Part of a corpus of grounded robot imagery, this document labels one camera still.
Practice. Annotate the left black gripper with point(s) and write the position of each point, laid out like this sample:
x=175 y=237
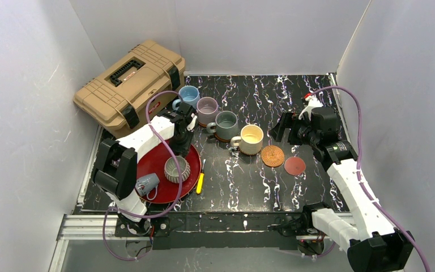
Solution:
x=182 y=139

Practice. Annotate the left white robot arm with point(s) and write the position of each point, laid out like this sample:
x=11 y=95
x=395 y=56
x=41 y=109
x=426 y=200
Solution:
x=116 y=166

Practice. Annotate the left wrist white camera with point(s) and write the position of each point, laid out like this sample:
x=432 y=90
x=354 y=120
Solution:
x=192 y=124

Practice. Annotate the ribbed beige mug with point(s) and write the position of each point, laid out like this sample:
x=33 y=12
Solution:
x=177 y=169

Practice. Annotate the red round tray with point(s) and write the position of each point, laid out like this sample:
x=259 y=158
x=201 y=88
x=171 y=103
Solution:
x=154 y=161

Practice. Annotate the dark grey mug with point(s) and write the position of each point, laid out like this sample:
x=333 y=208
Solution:
x=225 y=126

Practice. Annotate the light blue mug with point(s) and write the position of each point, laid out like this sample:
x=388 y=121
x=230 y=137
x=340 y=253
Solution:
x=189 y=95

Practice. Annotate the red apple coaster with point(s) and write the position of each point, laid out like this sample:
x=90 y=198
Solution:
x=294 y=166

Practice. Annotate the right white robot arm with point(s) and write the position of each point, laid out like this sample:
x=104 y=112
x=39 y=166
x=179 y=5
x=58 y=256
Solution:
x=372 y=242

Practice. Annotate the lilac mug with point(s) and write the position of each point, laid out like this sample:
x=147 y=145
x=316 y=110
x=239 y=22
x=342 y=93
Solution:
x=207 y=110

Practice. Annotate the wrist white camera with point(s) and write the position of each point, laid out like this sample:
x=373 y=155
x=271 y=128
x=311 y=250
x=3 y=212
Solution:
x=310 y=102
x=192 y=124

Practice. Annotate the yellow handled screwdriver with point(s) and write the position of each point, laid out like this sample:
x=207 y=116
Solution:
x=201 y=178

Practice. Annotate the tan plastic toolbox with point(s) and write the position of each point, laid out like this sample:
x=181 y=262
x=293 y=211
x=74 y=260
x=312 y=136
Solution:
x=143 y=82

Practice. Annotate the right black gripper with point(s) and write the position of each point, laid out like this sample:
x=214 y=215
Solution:
x=290 y=130

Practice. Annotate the cream yellow mug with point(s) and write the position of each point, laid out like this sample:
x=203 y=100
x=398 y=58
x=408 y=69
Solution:
x=250 y=140

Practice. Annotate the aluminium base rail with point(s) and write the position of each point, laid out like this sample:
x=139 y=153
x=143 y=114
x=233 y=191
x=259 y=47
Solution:
x=193 y=231

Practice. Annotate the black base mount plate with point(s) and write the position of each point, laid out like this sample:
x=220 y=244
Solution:
x=157 y=227

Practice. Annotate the small white grey mug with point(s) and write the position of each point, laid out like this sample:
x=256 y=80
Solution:
x=145 y=184

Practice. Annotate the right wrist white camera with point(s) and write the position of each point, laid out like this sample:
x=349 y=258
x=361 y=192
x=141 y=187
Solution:
x=310 y=102

